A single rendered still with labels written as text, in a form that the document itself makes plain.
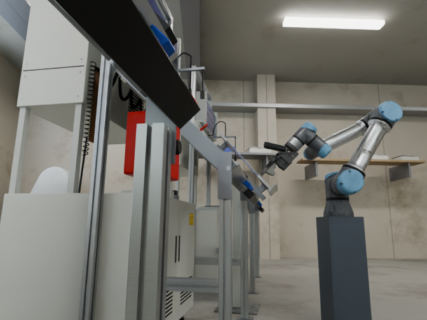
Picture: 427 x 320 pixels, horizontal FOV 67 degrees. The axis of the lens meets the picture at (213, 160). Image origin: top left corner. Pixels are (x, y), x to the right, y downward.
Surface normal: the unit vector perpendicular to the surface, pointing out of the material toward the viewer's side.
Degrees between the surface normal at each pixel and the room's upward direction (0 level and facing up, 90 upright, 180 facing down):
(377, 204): 90
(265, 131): 90
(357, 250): 90
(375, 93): 90
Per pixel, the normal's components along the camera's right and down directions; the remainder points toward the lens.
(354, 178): -0.08, -0.09
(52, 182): 0.11, -0.19
